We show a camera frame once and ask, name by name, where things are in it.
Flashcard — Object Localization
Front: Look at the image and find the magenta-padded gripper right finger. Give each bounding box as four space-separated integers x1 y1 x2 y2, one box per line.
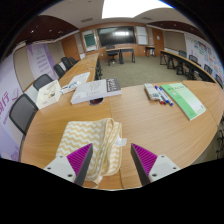
130 142 181 187

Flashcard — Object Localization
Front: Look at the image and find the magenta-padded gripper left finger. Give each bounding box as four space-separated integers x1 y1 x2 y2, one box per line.
43 142 95 187

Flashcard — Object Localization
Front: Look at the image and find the yellow white zigzag towel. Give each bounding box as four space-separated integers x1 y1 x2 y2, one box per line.
54 117 129 190

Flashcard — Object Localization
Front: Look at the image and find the black mesh office chair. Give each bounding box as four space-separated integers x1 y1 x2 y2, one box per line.
32 73 55 92
52 63 67 80
60 56 79 71
8 93 40 136

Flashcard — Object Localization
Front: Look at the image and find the green booklet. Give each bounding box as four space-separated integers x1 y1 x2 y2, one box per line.
160 82 207 122

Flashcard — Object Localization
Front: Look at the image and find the blue-capped marker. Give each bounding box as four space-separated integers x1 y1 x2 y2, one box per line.
156 85 175 107

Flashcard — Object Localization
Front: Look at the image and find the red-capped marker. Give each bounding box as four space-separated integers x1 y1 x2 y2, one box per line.
153 85 166 106

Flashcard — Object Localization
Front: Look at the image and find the open white cardboard box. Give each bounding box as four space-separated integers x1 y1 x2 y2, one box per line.
34 79 63 111

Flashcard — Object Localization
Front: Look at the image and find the large white book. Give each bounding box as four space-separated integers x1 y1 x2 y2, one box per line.
69 77 123 106

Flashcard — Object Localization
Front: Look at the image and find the white printed paper booklet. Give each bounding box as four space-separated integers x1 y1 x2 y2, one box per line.
59 71 91 95

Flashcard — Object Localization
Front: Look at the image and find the long wooden side table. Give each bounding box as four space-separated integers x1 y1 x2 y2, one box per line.
158 49 218 84

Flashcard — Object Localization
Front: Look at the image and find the group of black chairs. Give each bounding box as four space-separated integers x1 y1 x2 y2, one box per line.
177 49 224 88

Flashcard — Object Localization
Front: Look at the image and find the small wooden side desk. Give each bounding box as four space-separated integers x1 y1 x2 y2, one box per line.
144 45 157 58

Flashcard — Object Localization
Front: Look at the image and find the dark-legged wooden desk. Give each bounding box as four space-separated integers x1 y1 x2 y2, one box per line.
105 46 137 65

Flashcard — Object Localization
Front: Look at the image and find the black swivel desk chair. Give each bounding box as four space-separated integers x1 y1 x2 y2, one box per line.
105 44 120 67

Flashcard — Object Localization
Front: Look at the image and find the whiteboard with green sheet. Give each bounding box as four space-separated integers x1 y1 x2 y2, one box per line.
81 29 99 53

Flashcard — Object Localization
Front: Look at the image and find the plain white whiteboard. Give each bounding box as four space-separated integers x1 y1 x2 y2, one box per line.
135 25 149 46

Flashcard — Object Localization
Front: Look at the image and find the large rectangular ceiling light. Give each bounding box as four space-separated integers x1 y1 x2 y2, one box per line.
101 0 175 20

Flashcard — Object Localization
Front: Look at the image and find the round metal cable grommet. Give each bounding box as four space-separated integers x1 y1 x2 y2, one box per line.
88 97 105 107

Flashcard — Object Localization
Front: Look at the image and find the purple white wall banner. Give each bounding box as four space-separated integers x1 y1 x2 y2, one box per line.
26 43 60 81

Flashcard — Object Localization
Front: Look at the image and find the large black wall screen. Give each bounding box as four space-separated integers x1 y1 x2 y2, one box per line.
96 25 137 48

